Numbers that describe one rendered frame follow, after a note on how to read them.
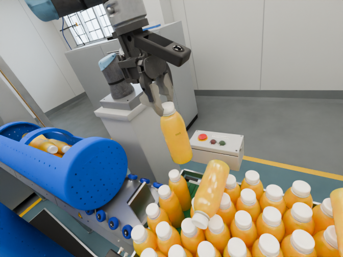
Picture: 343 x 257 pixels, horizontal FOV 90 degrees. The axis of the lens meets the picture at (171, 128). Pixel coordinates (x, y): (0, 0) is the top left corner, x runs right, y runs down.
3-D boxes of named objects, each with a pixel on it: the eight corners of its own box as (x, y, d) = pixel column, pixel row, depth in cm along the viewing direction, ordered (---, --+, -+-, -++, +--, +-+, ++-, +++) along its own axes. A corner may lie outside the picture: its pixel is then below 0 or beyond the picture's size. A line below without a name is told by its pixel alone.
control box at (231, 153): (199, 146, 82) (196, 129, 76) (244, 153, 71) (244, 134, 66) (191, 161, 75) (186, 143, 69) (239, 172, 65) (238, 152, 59)
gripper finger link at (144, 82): (156, 98, 43) (148, 61, 39) (162, 98, 42) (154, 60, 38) (144, 104, 40) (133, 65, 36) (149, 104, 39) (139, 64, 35)
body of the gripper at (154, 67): (146, 74, 47) (128, 25, 41) (170, 71, 42) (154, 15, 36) (126, 86, 42) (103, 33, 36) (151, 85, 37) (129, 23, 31)
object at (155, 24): (145, 30, 222) (143, 24, 218) (161, 26, 210) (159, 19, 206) (140, 32, 213) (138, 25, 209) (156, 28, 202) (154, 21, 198)
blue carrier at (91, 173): (51, 146, 131) (28, 113, 117) (136, 173, 85) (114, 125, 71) (9, 172, 112) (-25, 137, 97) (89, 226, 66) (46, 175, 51)
